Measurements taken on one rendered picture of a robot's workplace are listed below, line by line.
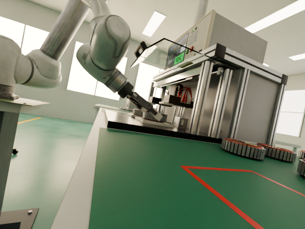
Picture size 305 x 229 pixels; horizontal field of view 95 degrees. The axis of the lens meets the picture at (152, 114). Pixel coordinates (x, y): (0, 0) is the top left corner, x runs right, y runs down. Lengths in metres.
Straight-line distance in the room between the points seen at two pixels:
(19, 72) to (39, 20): 5.25
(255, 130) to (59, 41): 1.10
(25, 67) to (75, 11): 0.39
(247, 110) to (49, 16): 5.97
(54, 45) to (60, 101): 4.56
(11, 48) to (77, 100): 4.56
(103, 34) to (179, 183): 0.40
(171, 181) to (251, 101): 0.62
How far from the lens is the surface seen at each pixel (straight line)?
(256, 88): 0.77
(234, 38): 0.87
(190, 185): 0.18
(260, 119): 0.81
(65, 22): 1.02
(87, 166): 0.18
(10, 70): 0.92
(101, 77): 0.61
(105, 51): 0.47
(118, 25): 0.46
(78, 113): 5.43
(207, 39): 0.75
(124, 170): 0.18
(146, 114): 0.64
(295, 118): 7.36
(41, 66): 1.00
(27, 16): 6.25
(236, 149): 0.46
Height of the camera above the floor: 0.82
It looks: 1 degrees down
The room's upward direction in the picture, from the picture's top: 11 degrees clockwise
